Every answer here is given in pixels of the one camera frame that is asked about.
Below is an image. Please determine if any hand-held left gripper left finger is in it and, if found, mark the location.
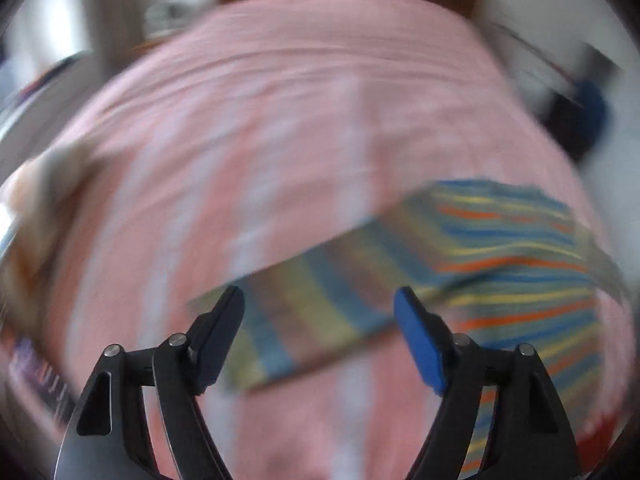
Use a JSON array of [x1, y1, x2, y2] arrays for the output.
[[54, 285, 246, 480]]

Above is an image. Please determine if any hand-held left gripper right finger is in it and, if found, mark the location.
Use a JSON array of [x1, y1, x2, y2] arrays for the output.
[[393, 286, 583, 480]]

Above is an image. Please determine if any striped knitted sweater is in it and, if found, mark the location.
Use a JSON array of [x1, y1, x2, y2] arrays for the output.
[[187, 178, 626, 476]]

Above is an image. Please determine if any dark printed cloth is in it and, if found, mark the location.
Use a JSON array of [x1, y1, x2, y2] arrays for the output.
[[7, 335, 73, 428]]

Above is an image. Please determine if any pink striped bed sheet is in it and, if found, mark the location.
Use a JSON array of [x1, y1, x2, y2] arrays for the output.
[[0, 0, 631, 480]]

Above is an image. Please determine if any striped beige pillow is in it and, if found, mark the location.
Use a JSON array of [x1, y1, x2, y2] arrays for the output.
[[0, 150, 93, 321]]

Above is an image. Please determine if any blue object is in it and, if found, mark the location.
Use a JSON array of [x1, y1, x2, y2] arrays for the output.
[[574, 80, 612, 147]]

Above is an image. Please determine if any white round device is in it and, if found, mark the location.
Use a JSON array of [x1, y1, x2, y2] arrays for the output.
[[144, 1, 213, 38]]

